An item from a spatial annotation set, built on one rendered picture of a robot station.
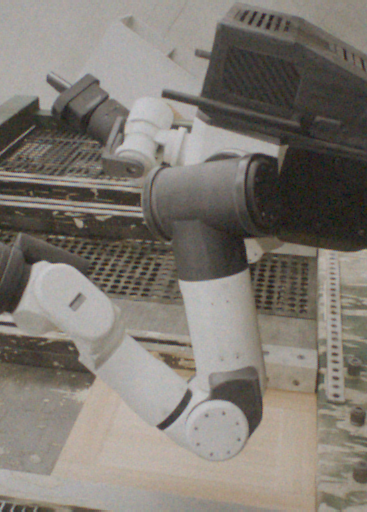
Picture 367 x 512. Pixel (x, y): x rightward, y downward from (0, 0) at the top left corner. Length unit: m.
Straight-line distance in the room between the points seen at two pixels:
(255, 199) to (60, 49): 5.90
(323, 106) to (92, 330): 0.41
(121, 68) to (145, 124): 4.03
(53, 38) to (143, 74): 1.73
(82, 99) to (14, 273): 0.65
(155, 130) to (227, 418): 0.45
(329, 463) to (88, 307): 0.50
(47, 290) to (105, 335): 0.09
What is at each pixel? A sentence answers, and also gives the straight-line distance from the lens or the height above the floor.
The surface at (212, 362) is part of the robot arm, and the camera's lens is 0.89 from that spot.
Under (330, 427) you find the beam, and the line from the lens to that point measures 1.25.
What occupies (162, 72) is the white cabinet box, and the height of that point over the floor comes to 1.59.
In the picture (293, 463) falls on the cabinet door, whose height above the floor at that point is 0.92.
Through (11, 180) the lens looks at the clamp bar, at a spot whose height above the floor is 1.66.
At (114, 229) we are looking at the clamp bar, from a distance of 1.93.
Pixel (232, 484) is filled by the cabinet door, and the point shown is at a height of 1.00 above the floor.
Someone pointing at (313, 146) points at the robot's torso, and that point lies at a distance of 0.96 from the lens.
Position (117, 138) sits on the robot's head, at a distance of 1.13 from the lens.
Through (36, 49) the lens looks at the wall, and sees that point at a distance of 6.72.
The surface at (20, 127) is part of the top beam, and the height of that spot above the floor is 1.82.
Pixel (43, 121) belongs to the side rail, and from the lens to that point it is 2.90.
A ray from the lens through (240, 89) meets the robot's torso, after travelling 0.96.
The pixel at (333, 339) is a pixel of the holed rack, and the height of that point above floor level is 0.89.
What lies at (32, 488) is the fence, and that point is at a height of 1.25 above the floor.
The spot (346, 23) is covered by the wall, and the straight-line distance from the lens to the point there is 6.43.
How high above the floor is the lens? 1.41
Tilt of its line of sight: 8 degrees down
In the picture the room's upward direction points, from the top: 55 degrees counter-clockwise
